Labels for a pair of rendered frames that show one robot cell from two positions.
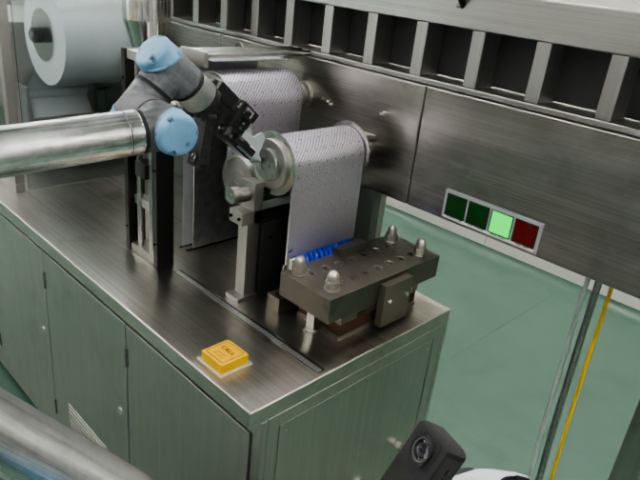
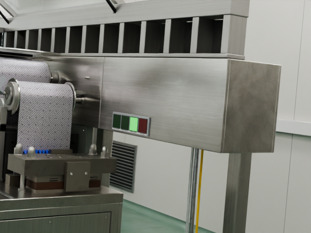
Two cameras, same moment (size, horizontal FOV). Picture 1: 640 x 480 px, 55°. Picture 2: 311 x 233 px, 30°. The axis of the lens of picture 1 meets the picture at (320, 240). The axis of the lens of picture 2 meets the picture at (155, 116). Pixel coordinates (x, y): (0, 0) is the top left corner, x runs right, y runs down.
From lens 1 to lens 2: 1.27 m
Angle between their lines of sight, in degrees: 24
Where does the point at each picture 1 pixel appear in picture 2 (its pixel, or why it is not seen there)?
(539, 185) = (146, 95)
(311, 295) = (18, 161)
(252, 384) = not seen: outside the picture
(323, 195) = (42, 117)
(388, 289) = (69, 164)
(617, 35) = (165, 9)
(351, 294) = (42, 161)
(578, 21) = (152, 7)
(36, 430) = not seen: outside the picture
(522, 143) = (139, 75)
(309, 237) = (33, 142)
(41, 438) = not seen: outside the picture
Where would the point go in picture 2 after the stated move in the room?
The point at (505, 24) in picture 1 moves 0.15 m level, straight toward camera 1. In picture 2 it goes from (129, 16) to (111, 10)
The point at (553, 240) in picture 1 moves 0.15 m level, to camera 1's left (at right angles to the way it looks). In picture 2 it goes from (154, 125) to (114, 121)
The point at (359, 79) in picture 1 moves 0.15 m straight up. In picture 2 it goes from (79, 62) to (81, 28)
